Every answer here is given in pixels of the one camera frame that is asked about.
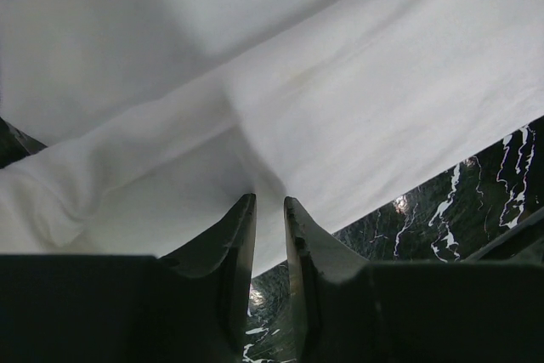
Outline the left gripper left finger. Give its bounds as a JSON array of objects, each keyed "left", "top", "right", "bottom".
[{"left": 1, "top": 194, "right": 257, "bottom": 362}]

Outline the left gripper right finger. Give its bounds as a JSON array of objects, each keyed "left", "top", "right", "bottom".
[{"left": 284, "top": 197, "right": 543, "bottom": 362}]

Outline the white printed t-shirt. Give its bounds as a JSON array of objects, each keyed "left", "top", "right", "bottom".
[{"left": 1, "top": 0, "right": 543, "bottom": 274}]

